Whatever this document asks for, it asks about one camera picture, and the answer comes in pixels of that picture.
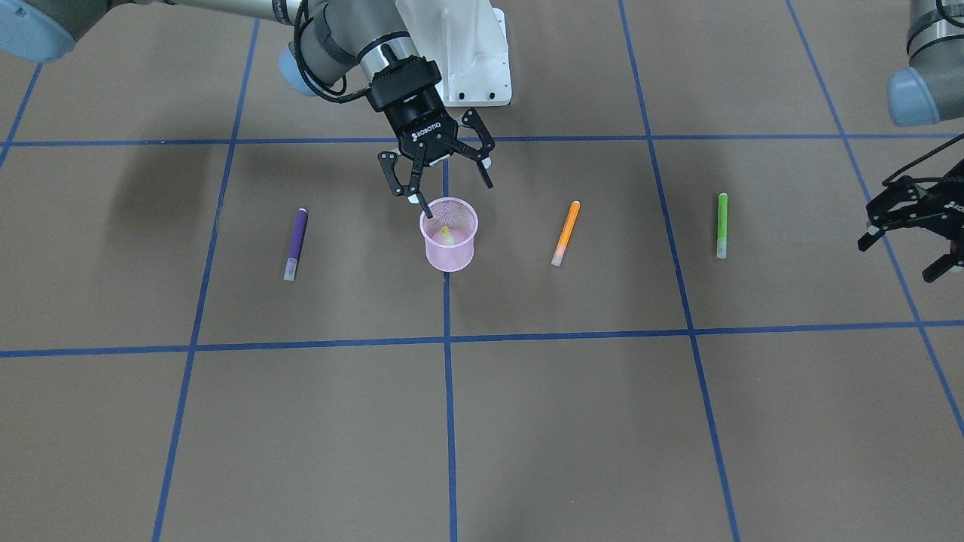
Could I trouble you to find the orange highlighter pen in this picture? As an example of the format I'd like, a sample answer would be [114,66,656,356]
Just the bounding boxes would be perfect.
[551,200,581,267]

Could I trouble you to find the brown paper table mat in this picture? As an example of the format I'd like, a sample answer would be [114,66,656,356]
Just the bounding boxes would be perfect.
[1,1,963,541]

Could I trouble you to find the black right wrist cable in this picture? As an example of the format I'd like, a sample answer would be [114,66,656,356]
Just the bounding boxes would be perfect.
[292,0,377,105]

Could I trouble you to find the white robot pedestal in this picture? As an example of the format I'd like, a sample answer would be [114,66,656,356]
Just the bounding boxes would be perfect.
[395,1,513,108]

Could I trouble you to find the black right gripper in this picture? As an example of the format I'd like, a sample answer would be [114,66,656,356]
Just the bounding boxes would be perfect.
[368,57,496,219]

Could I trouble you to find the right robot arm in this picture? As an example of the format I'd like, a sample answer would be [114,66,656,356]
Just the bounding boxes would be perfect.
[188,1,496,218]

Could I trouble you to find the purple highlighter pen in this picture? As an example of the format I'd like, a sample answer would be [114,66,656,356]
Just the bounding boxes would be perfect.
[283,207,309,282]

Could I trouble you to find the green highlighter pen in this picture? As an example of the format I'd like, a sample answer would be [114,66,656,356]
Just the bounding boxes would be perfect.
[715,192,729,260]

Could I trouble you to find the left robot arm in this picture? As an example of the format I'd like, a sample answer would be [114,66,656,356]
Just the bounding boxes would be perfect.
[857,1,963,282]

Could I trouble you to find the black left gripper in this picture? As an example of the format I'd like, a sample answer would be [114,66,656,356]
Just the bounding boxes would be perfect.
[857,161,963,284]

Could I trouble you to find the yellow highlighter pen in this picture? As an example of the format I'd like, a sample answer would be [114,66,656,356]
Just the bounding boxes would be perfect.
[438,226,456,246]

